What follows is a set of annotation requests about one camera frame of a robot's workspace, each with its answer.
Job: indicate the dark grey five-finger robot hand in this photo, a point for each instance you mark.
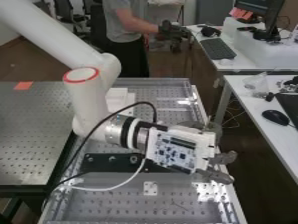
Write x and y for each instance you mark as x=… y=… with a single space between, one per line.
x=177 y=150

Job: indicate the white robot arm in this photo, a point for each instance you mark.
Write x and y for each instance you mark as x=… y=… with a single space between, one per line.
x=57 y=43

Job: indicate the clear box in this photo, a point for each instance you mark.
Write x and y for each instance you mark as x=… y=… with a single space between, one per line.
x=177 y=100

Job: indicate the black plate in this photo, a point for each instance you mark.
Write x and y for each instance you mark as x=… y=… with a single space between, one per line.
x=110 y=163

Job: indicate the white desk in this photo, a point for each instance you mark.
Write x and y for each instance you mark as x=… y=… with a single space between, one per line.
x=266 y=56
x=266 y=133

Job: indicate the black computer mouse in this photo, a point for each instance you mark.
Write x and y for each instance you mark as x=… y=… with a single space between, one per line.
x=274 y=117

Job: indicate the clear plastic bag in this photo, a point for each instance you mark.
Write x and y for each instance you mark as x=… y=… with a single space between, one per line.
x=255 y=83

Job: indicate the black keyboard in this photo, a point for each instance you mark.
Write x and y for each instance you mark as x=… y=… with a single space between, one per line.
x=217 y=49

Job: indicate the black headphones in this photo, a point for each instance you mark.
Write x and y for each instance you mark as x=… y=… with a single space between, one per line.
x=210 y=31

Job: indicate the person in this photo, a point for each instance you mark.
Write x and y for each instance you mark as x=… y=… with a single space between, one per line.
x=124 y=26

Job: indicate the orange tape patch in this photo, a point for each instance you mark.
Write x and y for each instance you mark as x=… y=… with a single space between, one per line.
x=22 y=85

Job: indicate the black office chair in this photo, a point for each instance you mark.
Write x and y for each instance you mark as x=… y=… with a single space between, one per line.
x=66 y=13

